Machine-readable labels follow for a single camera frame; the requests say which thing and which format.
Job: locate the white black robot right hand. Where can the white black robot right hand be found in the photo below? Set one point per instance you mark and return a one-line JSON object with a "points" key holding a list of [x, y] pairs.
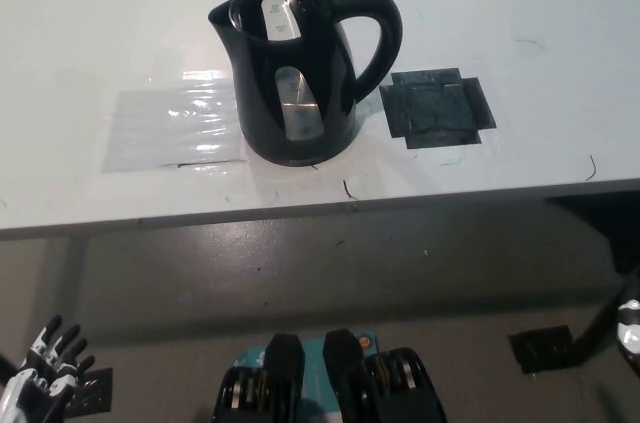
{"points": [[630, 328]]}

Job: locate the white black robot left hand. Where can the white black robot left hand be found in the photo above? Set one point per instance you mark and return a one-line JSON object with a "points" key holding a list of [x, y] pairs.
{"points": [[35, 373]]}

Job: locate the dark slanted table leg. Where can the dark slanted table leg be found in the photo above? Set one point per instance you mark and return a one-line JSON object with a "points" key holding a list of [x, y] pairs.
{"points": [[597, 328]]}

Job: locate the clear plastic sheet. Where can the clear plastic sheet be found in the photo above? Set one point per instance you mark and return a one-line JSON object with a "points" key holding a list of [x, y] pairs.
{"points": [[150, 128]]}

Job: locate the black electric kettle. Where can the black electric kettle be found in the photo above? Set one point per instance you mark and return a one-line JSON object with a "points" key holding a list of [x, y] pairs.
{"points": [[260, 103]]}

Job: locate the black tape patch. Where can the black tape patch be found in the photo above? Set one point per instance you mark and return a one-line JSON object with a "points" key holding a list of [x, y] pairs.
{"points": [[435, 110]]}

